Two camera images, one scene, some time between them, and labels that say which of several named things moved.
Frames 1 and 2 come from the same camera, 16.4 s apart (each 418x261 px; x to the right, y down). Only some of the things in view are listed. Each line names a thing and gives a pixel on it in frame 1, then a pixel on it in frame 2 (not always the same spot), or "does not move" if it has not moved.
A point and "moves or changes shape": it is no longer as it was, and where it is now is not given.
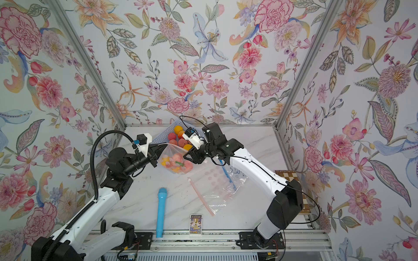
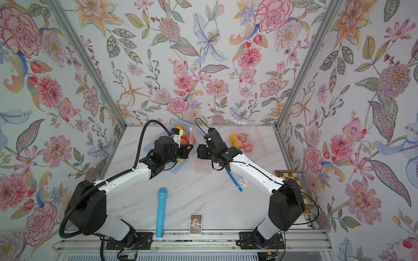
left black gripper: [153, 156] -> [186, 153]
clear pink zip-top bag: [172, 159] -> [246, 138]
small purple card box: [196, 224] does not move
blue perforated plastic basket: [163, 137] does not move
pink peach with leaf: [178, 159] moves or changes shape
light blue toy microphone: [161, 210] does not move
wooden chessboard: [289, 175] does not move
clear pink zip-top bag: [214, 186] moves or changes shape
